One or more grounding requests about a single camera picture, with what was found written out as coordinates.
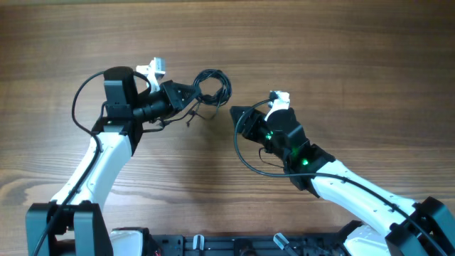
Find black usb cable bundle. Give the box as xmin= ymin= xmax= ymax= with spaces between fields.
xmin=156 ymin=68 xmax=232 ymax=129

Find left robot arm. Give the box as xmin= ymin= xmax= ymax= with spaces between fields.
xmin=26 ymin=66 xmax=200 ymax=255

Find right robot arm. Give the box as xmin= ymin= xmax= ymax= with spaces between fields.
xmin=230 ymin=106 xmax=454 ymax=255

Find left camera black cable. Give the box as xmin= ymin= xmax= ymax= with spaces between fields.
xmin=31 ymin=70 xmax=152 ymax=256

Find camera black cable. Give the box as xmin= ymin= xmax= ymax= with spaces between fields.
xmin=233 ymin=92 xmax=449 ymax=256
xmin=31 ymin=70 xmax=152 ymax=256

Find right camera black cable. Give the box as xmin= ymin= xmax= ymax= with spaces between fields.
xmin=233 ymin=92 xmax=449 ymax=256

